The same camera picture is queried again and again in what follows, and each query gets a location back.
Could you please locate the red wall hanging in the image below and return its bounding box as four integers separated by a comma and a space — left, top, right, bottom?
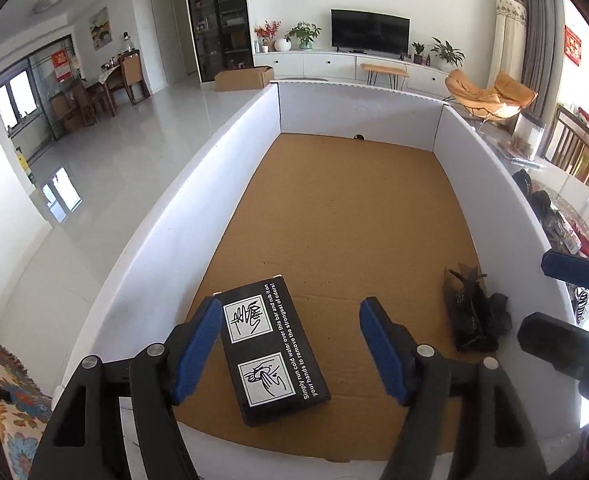
564, 25, 582, 66

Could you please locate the framed wall painting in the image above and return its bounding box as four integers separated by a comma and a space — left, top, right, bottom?
89, 6, 112, 51

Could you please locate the floral patterned cushion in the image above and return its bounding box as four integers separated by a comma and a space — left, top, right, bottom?
0, 344, 52, 479

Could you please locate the green potted plant right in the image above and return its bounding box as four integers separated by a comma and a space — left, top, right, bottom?
431, 37, 465, 72

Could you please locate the red folded packet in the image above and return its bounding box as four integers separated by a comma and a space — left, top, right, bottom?
570, 220, 589, 258

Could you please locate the grey curtain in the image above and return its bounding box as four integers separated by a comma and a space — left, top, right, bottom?
521, 0, 564, 126

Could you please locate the large white cardboard bin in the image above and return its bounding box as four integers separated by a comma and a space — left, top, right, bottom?
69, 80, 574, 479

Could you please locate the green potted plant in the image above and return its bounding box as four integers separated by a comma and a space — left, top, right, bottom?
431, 37, 465, 72
287, 21, 321, 50

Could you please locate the wooden dining chair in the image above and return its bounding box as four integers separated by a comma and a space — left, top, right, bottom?
545, 104, 589, 187

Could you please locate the orange lounge chair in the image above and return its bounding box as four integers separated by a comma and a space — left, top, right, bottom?
445, 70, 537, 122

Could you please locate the black printed cardboard box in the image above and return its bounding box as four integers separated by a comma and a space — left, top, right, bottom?
215, 275, 331, 427

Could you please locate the black flat television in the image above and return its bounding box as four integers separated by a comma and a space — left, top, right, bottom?
330, 9, 410, 56

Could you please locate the dark glass display cabinet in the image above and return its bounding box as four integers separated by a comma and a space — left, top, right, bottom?
187, 0, 253, 82

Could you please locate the green potted plant left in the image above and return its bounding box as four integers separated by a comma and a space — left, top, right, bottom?
287, 21, 321, 50

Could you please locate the black flower hair accessory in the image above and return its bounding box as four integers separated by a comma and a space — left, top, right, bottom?
443, 266, 512, 353

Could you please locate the black velvet scrunchie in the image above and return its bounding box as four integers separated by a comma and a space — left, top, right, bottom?
512, 169, 552, 223

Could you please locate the red flower vase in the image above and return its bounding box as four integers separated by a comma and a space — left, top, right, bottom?
253, 21, 281, 53

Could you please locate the covered standing air conditioner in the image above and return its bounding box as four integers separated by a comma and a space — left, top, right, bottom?
488, 0, 527, 84

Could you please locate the small wooden bench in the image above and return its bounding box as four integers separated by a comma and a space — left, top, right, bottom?
360, 63, 409, 90

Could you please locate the clear plastic jar black lid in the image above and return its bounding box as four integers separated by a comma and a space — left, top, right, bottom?
510, 110, 546, 160

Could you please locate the brown cardboard box on floor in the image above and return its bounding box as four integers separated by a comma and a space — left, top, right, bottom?
215, 66, 275, 92

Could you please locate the white low tv cabinet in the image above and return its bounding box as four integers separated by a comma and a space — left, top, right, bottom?
253, 50, 449, 99

